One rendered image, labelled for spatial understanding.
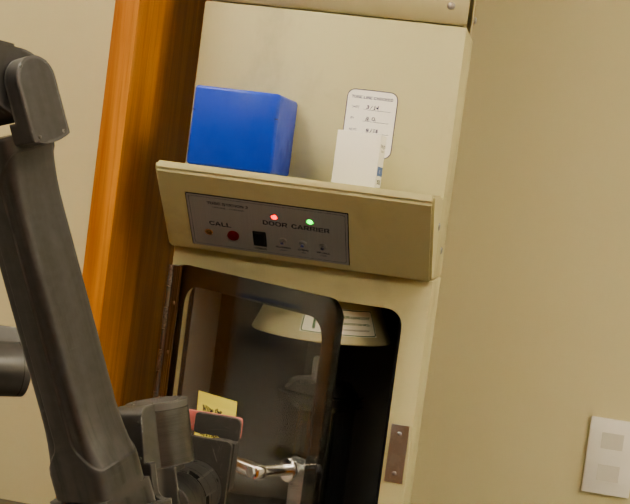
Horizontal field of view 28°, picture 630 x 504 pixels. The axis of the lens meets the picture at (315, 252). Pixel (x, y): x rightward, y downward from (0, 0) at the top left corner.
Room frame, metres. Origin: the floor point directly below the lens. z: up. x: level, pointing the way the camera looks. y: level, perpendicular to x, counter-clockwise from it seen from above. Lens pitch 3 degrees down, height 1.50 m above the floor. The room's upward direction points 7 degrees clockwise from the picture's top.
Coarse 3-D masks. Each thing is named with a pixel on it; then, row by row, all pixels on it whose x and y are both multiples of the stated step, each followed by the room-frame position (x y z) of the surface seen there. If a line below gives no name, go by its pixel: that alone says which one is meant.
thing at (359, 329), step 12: (348, 312) 1.53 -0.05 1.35; (360, 312) 1.54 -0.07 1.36; (372, 312) 1.56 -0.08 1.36; (348, 324) 1.53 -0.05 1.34; (360, 324) 1.54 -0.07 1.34; (372, 324) 1.55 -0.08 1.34; (384, 324) 1.59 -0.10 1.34; (348, 336) 1.52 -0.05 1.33; (360, 336) 1.53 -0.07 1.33; (372, 336) 1.54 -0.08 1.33; (384, 336) 1.57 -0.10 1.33
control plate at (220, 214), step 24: (192, 216) 1.46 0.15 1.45; (216, 216) 1.46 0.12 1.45; (240, 216) 1.45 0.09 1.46; (264, 216) 1.44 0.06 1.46; (288, 216) 1.43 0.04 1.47; (312, 216) 1.42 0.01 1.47; (336, 216) 1.41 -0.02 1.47; (216, 240) 1.48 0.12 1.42; (240, 240) 1.48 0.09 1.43; (288, 240) 1.46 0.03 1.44; (312, 240) 1.45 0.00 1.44; (336, 240) 1.44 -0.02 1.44
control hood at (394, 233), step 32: (160, 160) 1.43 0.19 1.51; (160, 192) 1.45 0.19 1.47; (192, 192) 1.44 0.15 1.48; (224, 192) 1.43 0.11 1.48; (256, 192) 1.41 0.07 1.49; (288, 192) 1.40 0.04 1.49; (320, 192) 1.39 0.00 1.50; (352, 192) 1.38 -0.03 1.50; (384, 192) 1.38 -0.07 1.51; (352, 224) 1.42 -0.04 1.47; (384, 224) 1.40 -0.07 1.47; (416, 224) 1.39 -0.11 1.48; (256, 256) 1.49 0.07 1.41; (352, 256) 1.45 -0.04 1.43; (384, 256) 1.44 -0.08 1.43; (416, 256) 1.43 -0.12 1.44
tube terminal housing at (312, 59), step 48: (240, 48) 1.53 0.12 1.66; (288, 48) 1.52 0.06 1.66; (336, 48) 1.51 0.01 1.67; (384, 48) 1.50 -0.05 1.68; (432, 48) 1.49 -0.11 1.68; (288, 96) 1.51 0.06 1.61; (336, 96) 1.50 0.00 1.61; (432, 96) 1.48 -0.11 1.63; (432, 144) 1.48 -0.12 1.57; (432, 192) 1.48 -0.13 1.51; (336, 288) 1.50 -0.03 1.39; (384, 288) 1.49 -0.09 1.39; (432, 288) 1.49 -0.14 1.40; (432, 336) 1.58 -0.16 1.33
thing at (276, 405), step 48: (192, 288) 1.49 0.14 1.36; (240, 288) 1.42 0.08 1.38; (288, 288) 1.35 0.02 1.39; (192, 336) 1.48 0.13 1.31; (240, 336) 1.41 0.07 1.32; (288, 336) 1.35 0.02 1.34; (336, 336) 1.29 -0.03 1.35; (192, 384) 1.47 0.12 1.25; (240, 384) 1.40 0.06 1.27; (288, 384) 1.34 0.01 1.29; (192, 432) 1.46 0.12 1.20; (288, 432) 1.33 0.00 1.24; (240, 480) 1.38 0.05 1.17
